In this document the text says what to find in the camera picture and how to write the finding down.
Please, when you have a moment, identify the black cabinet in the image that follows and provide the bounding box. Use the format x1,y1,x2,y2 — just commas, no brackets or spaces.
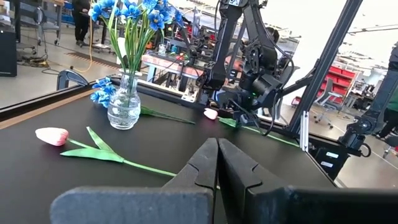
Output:
0,28,18,78

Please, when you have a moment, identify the red bin shelving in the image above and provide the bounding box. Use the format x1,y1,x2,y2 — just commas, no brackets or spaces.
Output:
316,64,358,105

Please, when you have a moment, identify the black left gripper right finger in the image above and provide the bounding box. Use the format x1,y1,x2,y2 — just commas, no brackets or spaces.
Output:
218,138,398,224

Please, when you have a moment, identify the silver frame bracket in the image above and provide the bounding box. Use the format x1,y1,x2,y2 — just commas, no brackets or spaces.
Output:
299,110,310,152

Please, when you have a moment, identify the blue artificial flower bunch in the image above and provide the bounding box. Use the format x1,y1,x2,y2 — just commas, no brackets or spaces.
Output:
88,0,185,75

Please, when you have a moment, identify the person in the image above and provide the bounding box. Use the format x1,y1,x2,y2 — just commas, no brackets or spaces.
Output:
72,0,92,48
374,42,398,141

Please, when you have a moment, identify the pink artificial tulip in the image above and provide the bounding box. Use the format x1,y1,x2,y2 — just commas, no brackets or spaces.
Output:
203,107,301,148
35,126,177,177

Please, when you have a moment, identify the background work table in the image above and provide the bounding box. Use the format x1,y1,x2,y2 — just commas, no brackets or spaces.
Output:
141,52,206,93

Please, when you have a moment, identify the grey office chair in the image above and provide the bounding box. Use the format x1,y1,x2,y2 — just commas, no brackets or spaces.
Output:
313,77,343,129

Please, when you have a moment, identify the black curved bracket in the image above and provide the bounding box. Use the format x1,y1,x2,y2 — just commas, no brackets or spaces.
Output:
56,69,90,91

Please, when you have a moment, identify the black diagonal frame strut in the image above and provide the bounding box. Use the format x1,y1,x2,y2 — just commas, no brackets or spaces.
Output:
281,0,364,136

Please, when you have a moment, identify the clear glass vase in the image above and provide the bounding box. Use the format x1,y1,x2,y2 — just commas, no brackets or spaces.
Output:
107,68,143,131

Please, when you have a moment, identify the yellow hanging cable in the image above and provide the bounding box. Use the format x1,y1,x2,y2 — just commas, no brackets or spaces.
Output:
70,12,95,74

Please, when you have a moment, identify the black control box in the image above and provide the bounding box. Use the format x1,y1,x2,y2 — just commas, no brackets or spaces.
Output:
310,145,350,181

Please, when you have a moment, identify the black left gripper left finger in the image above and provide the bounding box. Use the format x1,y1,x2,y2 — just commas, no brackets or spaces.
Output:
50,138,219,224

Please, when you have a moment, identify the blue artificial flower stem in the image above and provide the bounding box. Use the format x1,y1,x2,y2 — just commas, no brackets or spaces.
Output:
90,77,196,125

